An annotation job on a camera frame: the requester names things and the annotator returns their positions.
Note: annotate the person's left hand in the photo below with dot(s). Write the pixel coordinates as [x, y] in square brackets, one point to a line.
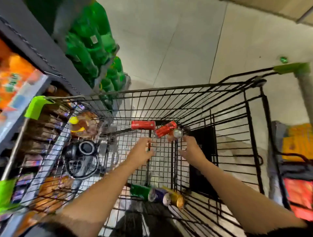
[139, 153]

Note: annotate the person's right hand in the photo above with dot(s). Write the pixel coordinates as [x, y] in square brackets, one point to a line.
[193, 152]

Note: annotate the cans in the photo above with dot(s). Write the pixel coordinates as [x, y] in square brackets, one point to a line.
[143, 125]

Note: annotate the grey metal shelf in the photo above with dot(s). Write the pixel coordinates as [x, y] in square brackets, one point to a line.
[49, 48]

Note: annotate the person's left forearm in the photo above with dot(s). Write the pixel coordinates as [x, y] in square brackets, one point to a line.
[97, 195]

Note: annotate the person's right forearm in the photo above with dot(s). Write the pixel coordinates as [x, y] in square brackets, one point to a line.
[244, 200]

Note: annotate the black headphones in cart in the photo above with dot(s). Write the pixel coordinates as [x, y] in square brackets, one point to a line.
[85, 147]

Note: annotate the person's dark trousers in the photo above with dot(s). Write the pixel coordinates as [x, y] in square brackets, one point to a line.
[151, 219]

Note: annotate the amber bottle yellow cap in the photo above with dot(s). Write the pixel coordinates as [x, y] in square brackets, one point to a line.
[83, 124]

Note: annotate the row of orange drink bottles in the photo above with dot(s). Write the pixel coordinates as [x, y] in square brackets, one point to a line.
[53, 193]

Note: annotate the orange yellow box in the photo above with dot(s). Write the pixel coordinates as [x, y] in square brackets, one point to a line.
[298, 144]

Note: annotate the rows of large green bottles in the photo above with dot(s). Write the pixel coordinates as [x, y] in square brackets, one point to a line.
[83, 56]

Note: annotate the red box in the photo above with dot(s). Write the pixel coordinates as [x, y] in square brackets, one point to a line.
[300, 195]

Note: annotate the orange drink multipack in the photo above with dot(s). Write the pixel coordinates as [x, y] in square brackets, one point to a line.
[14, 73]

